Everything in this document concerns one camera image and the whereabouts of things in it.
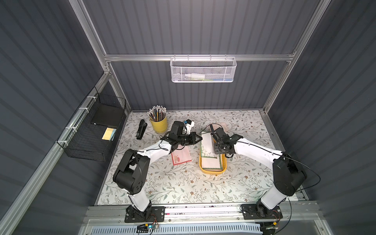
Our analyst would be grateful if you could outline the black notebook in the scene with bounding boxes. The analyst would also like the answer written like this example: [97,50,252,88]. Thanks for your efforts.
[91,104,124,128]

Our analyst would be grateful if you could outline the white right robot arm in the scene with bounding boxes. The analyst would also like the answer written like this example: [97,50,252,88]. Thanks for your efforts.
[209,124,307,212]

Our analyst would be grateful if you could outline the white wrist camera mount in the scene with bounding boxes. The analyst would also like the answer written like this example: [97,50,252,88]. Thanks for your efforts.
[184,119,194,128]

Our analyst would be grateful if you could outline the yellow storage tray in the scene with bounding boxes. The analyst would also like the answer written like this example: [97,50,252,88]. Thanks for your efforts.
[199,136,227,175]

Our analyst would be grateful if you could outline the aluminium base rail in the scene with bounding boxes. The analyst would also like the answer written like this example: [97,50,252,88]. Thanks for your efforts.
[82,200,323,227]

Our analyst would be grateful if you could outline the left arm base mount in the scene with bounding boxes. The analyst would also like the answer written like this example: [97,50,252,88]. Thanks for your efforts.
[124,206,165,223]

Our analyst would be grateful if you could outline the green bordered stationery paper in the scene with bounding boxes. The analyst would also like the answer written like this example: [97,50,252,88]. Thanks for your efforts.
[201,132,218,159]

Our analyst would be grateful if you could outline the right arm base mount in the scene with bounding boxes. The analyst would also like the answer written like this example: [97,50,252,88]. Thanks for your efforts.
[240,203,283,221]

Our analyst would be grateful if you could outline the red bordered stationery paper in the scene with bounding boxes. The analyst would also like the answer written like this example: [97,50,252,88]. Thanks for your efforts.
[171,146,192,165]

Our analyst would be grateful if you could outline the yellow pencil cup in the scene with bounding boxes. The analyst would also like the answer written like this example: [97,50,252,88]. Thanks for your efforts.
[150,117,168,134]

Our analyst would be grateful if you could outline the white mesh wall basket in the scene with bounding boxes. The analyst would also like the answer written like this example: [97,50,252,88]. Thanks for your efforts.
[170,56,237,83]

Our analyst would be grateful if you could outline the yellow sticky notes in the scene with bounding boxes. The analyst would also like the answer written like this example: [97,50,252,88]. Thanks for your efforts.
[102,127,116,141]

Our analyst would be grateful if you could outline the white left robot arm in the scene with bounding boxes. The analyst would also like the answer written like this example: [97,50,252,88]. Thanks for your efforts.
[113,119,202,212]

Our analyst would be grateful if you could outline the black camera cable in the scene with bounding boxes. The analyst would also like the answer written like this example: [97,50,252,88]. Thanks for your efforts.
[200,123,224,134]

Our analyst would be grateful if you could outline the white glue bottle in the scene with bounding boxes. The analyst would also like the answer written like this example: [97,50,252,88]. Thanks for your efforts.
[185,73,206,80]

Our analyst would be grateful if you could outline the black wire wall basket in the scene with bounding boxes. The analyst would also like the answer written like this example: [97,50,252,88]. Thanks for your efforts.
[57,91,126,162]

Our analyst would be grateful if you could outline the bundle of pencils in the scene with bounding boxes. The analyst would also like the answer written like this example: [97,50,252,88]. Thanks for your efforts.
[147,105,166,122]

